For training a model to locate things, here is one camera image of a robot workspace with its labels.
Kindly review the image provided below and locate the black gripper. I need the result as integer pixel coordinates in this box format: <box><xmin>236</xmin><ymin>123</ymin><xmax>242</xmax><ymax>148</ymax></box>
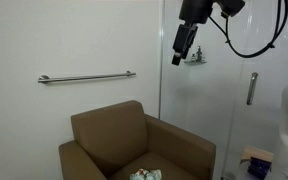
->
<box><xmin>171</xmin><ymin>0</ymin><xmax>215</xmax><ymax>67</ymax></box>

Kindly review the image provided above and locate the patterned white blue towel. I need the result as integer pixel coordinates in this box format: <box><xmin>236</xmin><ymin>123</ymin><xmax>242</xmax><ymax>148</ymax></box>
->
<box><xmin>129</xmin><ymin>168</ymin><xmax>163</xmax><ymax>180</ymax></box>

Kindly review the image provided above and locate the tall soap dispenser bottle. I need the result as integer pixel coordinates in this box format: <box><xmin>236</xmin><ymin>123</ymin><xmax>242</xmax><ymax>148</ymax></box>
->
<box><xmin>195</xmin><ymin>45</ymin><xmax>204</xmax><ymax>63</ymax></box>

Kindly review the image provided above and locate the glass corner shelf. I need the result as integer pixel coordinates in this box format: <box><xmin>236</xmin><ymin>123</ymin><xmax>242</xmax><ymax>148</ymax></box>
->
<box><xmin>183</xmin><ymin>59</ymin><xmax>208</xmax><ymax>66</ymax></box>

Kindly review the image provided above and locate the glass shower door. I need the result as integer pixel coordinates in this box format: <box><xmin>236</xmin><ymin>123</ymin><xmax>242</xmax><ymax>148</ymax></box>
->
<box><xmin>159</xmin><ymin>0</ymin><xmax>288</xmax><ymax>180</ymax></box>

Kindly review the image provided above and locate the light wooden box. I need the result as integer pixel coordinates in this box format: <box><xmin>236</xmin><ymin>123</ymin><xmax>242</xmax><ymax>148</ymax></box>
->
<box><xmin>240</xmin><ymin>145</ymin><xmax>274</xmax><ymax>164</ymax></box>

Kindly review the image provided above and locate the dark purple object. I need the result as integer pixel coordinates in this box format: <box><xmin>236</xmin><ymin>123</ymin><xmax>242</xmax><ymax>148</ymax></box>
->
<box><xmin>247</xmin><ymin>156</ymin><xmax>272</xmax><ymax>180</ymax></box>

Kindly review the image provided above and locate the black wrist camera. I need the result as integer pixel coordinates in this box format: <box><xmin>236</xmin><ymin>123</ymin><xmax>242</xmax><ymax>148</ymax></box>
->
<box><xmin>216</xmin><ymin>0</ymin><xmax>247</xmax><ymax>18</ymax></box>

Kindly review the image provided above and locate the steel shower door handle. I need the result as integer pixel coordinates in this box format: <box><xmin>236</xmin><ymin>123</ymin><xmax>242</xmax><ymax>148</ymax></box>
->
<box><xmin>246</xmin><ymin>72</ymin><xmax>259</xmax><ymax>106</ymax></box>

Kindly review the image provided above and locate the steel wall towel bar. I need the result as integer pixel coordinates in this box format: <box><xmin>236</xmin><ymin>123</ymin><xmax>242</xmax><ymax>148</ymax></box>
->
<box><xmin>37</xmin><ymin>70</ymin><xmax>137</xmax><ymax>84</ymax></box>

